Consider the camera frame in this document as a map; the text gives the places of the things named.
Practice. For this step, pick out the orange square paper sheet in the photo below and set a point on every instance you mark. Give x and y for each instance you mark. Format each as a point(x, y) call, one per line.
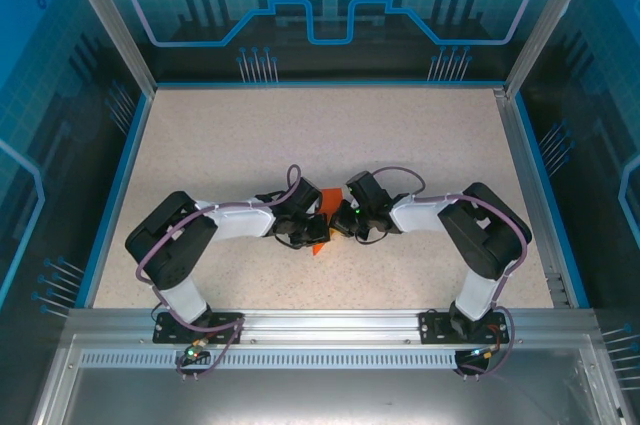
point(330, 197)

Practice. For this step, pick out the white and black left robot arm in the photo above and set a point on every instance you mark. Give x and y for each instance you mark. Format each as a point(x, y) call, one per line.
point(240, 221)

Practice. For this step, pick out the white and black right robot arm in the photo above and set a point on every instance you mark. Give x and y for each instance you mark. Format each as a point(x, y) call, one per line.
point(415, 217)

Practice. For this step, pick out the grey metal sheet panel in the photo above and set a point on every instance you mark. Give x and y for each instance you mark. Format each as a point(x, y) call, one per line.
point(325, 400)

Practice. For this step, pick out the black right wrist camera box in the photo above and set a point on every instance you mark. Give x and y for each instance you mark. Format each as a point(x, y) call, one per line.
point(367, 190)

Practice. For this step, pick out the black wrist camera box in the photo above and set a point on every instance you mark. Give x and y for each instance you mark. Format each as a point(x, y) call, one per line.
point(367, 190)
point(302, 195)

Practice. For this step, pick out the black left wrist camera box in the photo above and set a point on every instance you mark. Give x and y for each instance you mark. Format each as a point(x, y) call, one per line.
point(302, 195)

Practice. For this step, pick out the aluminium mounting rail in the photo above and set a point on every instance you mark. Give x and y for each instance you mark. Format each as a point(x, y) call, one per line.
point(330, 325)

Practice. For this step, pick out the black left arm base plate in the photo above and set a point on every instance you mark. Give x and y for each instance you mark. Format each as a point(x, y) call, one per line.
point(227, 327)

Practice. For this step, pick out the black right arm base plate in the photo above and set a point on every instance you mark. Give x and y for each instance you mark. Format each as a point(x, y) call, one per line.
point(432, 327)

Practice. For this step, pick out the aluminium side rail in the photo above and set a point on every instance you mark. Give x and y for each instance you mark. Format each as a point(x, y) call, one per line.
point(522, 170)

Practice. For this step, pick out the aluminium right frame post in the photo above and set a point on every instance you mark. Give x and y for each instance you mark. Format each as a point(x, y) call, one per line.
point(545, 25)

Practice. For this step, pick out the aluminium frame post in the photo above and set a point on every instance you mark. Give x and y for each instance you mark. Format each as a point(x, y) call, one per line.
point(110, 25)
point(545, 25)

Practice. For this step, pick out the aluminium left frame post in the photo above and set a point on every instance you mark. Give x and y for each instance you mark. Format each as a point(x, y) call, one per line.
point(110, 25)

